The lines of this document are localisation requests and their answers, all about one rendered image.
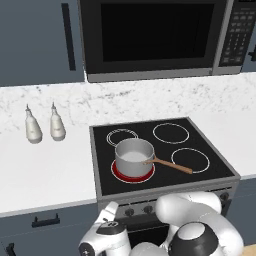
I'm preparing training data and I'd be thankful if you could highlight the grey microwave oven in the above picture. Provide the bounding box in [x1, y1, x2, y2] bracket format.
[77, 0, 249, 84]

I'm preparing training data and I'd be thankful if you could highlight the dark grey base cupboard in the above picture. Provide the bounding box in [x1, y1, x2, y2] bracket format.
[229, 177, 256, 247]

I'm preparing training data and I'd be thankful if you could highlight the black base cupboard handle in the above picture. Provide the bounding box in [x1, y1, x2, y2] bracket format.
[5, 242, 17, 256]

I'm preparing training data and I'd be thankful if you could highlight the dark grey wall cupboard door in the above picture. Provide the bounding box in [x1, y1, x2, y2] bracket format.
[0, 0, 86, 88]
[240, 0, 256, 74]

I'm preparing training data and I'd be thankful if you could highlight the black drawer handle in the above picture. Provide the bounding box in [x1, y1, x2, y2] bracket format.
[31, 215, 61, 229]

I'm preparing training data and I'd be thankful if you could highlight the black stove with steel frame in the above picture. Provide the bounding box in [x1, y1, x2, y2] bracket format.
[88, 116, 242, 256]

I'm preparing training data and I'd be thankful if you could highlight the dark grey base cupboard door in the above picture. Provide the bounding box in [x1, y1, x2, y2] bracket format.
[0, 229, 88, 256]

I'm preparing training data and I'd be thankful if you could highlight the steel saucepan with wooden handle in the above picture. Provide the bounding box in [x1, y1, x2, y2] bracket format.
[114, 137, 194, 179]

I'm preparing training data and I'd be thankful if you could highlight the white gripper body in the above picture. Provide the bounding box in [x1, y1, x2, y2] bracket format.
[95, 200, 120, 226]

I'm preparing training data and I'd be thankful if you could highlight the black cupboard door handle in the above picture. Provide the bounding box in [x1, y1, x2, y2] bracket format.
[61, 2, 77, 72]
[247, 43, 256, 63]

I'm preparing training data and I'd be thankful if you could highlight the white bottle with thin spout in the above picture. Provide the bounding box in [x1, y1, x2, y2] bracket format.
[24, 103, 44, 145]
[49, 101, 67, 142]

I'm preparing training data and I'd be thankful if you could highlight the dark grey drawer front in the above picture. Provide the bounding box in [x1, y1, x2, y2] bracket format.
[0, 202, 101, 240]

